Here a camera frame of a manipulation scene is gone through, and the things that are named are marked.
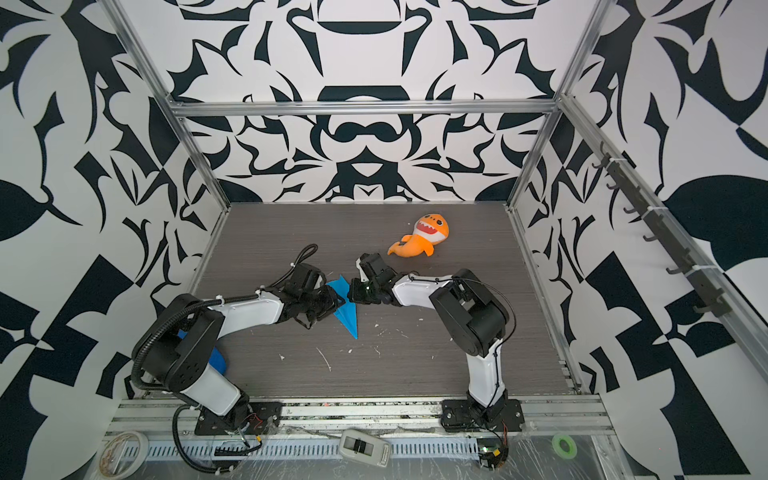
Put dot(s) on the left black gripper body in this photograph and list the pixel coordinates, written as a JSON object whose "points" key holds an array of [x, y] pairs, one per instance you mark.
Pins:
{"points": [[321, 304]]}

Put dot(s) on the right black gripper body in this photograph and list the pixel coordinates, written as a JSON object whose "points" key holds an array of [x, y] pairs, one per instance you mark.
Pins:
{"points": [[367, 292]]}

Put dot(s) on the blue square paper sheet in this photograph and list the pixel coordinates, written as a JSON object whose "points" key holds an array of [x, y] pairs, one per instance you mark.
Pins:
{"points": [[347, 312]]}

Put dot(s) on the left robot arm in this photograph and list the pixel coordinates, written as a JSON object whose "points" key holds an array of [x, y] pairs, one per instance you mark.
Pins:
{"points": [[173, 355]]}

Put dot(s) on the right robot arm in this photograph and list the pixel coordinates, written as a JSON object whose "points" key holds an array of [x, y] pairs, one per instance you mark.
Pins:
{"points": [[473, 316]]}

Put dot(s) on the orange shark plush toy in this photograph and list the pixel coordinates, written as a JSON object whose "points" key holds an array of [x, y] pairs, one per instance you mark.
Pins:
{"points": [[429, 231]]}

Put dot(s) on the small black electronics board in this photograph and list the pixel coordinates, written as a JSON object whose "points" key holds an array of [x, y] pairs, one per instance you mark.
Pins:
{"points": [[492, 453]]}

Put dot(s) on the green tape roll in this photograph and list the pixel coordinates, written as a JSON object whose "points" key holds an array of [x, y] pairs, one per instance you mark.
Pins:
{"points": [[564, 446]]}

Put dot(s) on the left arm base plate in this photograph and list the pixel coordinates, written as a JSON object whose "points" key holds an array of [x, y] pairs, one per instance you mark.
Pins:
{"points": [[256, 418]]}

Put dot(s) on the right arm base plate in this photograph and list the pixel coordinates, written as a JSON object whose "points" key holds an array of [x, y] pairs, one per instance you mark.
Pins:
{"points": [[468, 415]]}

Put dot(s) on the grey switch box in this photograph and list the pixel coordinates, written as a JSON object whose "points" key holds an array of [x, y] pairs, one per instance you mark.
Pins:
{"points": [[363, 448]]}

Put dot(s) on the white slotted cable duct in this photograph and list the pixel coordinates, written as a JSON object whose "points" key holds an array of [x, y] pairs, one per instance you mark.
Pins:
{"points": [[318, 449]]}

